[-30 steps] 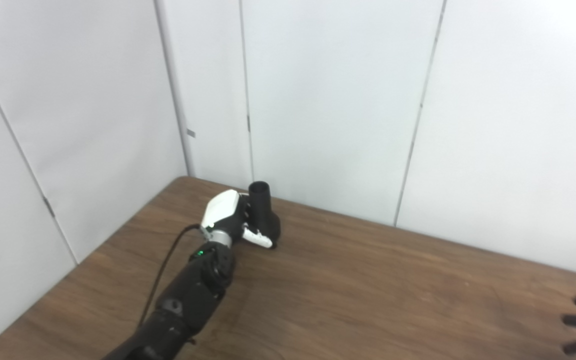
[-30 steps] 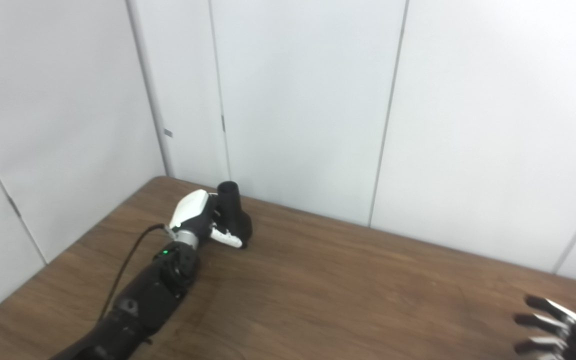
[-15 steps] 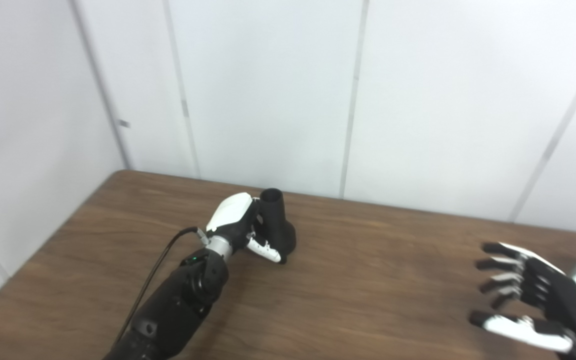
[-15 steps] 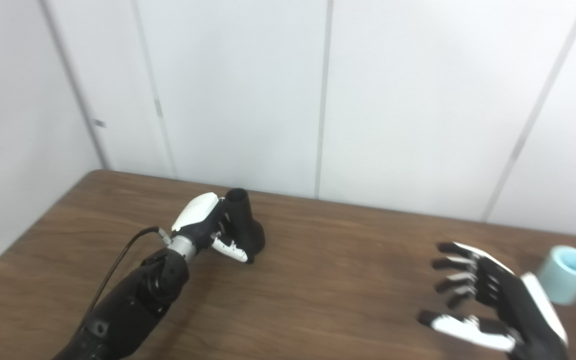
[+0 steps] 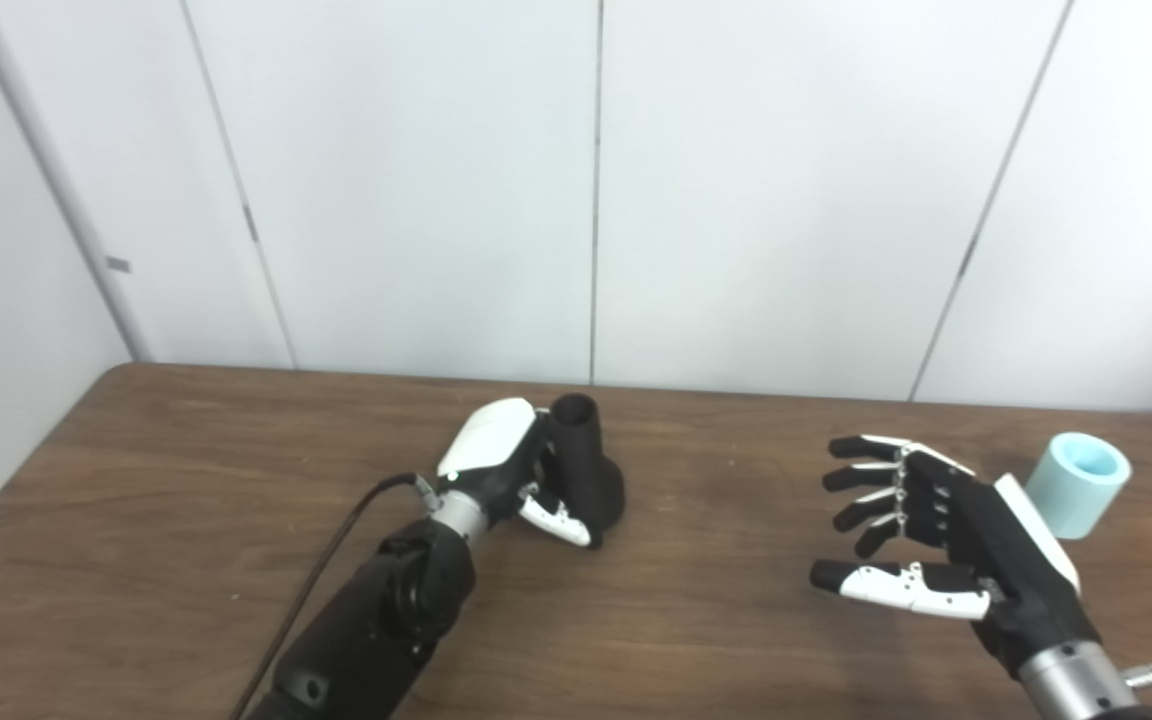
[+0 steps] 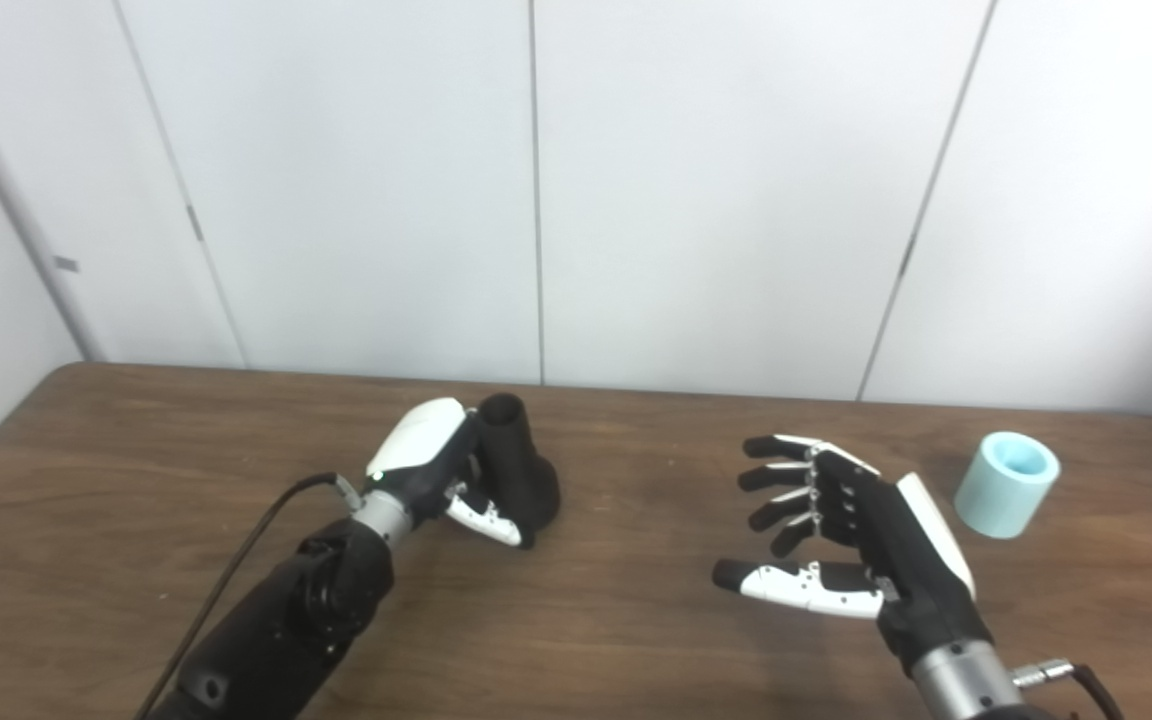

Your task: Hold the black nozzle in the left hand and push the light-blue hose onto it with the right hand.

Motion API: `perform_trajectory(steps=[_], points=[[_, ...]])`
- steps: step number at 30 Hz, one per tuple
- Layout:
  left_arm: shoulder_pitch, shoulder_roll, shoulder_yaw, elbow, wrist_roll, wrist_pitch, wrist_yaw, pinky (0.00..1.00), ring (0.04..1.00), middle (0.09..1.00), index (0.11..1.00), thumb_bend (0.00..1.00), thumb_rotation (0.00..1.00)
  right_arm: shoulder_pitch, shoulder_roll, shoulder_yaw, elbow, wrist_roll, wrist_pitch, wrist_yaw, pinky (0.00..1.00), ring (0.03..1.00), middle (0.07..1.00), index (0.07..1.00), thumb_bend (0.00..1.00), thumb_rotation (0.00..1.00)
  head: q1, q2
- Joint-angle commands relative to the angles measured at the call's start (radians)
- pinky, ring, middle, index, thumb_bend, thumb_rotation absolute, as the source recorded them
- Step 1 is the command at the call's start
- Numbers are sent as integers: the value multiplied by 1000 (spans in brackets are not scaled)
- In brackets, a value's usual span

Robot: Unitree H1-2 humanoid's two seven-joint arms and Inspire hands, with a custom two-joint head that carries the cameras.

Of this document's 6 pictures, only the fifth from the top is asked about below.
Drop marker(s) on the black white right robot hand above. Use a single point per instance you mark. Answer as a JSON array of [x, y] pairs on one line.
[[1006, 550]]

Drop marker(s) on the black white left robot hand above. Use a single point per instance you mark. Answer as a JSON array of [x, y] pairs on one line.
[[491, 445]]

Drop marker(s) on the light blue cup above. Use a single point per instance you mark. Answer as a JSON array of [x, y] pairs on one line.
[[1071, 490]]

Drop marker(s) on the black flared nozzle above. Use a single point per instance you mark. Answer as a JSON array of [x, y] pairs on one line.
[[596, 480]]

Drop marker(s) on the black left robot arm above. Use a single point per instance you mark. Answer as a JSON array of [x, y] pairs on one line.
[[376, 620]]

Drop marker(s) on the small grey wall tag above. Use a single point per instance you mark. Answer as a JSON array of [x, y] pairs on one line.
[[117, 264]]

